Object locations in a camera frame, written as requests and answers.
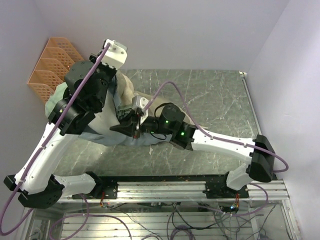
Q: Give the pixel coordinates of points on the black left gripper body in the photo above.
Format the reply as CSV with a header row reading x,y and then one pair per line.
x,y
104,70

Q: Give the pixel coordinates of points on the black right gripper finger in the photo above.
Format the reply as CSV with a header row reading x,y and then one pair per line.
x,y
126,113
126,128

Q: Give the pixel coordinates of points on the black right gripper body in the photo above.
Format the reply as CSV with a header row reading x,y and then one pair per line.
x,y
151,125

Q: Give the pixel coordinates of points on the blue and beige pillowcase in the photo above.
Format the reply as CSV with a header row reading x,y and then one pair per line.
x,y
120,93

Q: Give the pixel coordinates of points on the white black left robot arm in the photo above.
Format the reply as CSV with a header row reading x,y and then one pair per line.
x,y
87,85

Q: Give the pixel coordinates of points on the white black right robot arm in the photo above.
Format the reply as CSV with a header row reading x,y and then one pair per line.
x,y
256,154

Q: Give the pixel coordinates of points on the orange plastic file organizer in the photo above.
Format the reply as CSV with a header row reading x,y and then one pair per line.
x,y
55,61

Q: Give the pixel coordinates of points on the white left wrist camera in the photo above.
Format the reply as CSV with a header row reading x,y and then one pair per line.
x,y
115,53

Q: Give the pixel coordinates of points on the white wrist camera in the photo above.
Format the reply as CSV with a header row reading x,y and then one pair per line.
x,y
138,104
115,53

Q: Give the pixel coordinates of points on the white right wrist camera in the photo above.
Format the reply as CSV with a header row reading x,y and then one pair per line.
x,y
138,104

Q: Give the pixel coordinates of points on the aluminium mounting rail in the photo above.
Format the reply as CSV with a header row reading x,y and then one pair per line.
x,y
169,187

